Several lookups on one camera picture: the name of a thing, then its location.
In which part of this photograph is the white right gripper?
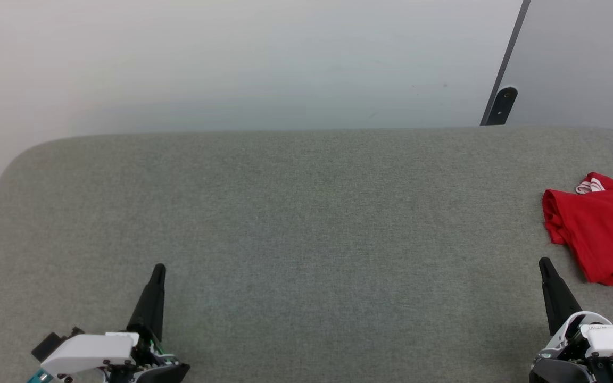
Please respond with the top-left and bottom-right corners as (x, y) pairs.
(529, 257), (613, 383)

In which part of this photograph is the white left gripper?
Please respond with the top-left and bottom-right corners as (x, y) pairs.
(39, 263), (191, 383)

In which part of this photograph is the red and white jersey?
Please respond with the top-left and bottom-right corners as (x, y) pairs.
(542, 172), (613, 288)

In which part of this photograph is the grey-green fabric sofa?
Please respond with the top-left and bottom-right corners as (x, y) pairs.
(0, 126), (613, 383)

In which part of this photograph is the plain grey door panel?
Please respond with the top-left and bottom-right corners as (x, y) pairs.
(498, 0), (613, 140)

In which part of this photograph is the black bracket with screw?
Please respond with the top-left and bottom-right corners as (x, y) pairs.
(485, 86), (519, 127)

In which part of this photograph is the black door frame strip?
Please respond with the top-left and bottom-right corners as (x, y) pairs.
(479, 0), (532, 127)

